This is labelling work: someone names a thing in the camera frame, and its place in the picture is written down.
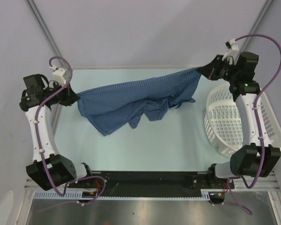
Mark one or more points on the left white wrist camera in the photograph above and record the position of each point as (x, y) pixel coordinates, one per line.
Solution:
(60, 75)

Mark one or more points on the right aluminium frame post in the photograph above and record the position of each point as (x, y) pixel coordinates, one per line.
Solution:
(247, 18)

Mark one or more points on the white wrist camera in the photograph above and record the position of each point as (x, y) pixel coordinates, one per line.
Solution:
(60, 75)
(232, 51)

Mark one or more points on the white slotted cable duct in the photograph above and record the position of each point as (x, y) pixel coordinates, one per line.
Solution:
(200, 195)

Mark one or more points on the aluminium frame post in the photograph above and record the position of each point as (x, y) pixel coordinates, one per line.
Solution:
(247, 18)
(43, 27)

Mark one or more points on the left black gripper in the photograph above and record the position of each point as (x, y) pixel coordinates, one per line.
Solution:
(70, 97)

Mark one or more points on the blue checkered long sleeve shirt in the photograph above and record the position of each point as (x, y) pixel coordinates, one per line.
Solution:
(110, 107)

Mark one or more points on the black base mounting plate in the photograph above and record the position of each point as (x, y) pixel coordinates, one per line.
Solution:
(158, 184)

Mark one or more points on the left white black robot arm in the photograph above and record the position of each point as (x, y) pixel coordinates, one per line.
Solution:
(48, 166)

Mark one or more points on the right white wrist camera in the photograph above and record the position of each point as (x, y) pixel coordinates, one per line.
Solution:
(232, 51)

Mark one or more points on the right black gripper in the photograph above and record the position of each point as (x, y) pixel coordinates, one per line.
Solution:
(210, 70)

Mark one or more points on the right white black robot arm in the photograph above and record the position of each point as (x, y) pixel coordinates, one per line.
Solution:
(258, 156)

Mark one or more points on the white plastic laundry basket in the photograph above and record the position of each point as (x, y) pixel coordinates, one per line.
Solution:
(222, 122)

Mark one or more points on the left aluminium frame post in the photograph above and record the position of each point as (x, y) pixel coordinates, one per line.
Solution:
(43, 27)

